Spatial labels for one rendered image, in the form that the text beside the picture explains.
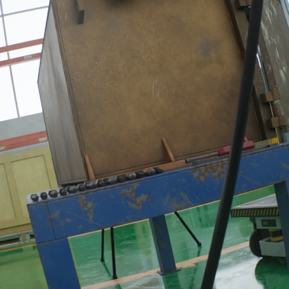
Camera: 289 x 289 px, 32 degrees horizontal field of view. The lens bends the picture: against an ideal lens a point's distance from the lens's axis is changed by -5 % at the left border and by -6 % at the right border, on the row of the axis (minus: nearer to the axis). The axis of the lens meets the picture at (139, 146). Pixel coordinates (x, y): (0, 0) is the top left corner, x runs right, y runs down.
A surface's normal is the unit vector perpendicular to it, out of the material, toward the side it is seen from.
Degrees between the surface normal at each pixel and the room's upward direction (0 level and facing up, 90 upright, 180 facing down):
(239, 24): 90
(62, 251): 90
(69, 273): 90
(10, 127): 90
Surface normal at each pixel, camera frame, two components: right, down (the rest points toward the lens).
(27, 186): 0.23, -0.08
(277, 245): -0.90, 0.19
